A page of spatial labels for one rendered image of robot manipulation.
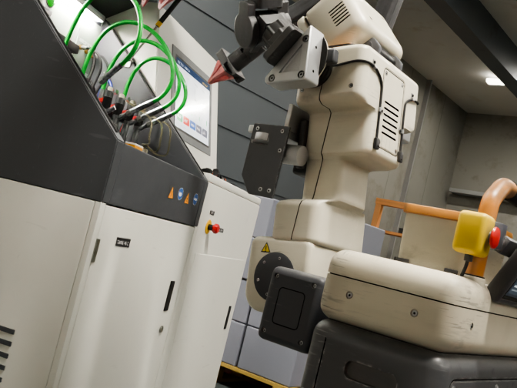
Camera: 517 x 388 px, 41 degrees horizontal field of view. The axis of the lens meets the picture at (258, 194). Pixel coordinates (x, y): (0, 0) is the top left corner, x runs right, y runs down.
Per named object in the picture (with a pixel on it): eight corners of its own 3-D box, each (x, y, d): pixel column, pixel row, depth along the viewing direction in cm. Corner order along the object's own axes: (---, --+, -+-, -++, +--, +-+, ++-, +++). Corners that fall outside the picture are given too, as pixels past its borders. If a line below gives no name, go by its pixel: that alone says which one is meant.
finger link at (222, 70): (208, 75, 216) (231, 57, 214) (217, 92, 214) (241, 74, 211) (196, 68, 211) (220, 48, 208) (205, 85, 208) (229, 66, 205)
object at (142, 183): (108, 204, 173) (125, 142, 174) (94, 200, 175) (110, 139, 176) (193, 225, 233) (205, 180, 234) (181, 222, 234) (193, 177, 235)
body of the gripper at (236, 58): (228, 58, 214) (246, 44, 212) (241, 83, 210) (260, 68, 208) (216, 51, 208) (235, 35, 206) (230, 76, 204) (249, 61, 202)
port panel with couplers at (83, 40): (64, 115, 236) (88, 28, 238) (55, 113, 237) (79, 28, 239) (83, 124, 248) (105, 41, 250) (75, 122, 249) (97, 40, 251)
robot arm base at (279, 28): (294, 27, 135) (325, 50, 144) (274, 5, 139) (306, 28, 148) (264, 61, 137) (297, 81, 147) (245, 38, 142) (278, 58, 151)
